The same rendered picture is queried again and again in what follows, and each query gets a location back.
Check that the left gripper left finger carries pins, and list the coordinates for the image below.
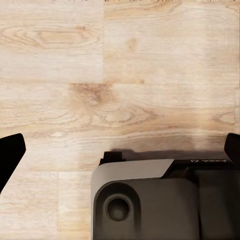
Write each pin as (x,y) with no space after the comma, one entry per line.
(12,149)

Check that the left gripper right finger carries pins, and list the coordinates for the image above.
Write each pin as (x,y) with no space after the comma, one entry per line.
(232,149)

